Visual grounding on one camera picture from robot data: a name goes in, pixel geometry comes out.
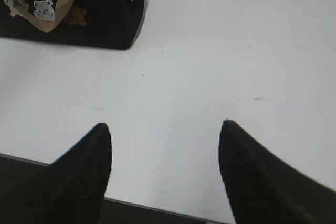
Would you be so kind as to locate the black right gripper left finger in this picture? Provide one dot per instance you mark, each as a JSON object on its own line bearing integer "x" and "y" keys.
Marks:
{"x": 70, "y": 190}

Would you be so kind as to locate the black tote bag with bears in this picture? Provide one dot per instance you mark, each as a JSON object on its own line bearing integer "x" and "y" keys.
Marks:
{"x": 96, "y": 23}

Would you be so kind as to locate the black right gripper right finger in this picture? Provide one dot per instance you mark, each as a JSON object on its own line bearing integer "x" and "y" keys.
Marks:
{"x": 261, "y": 188}

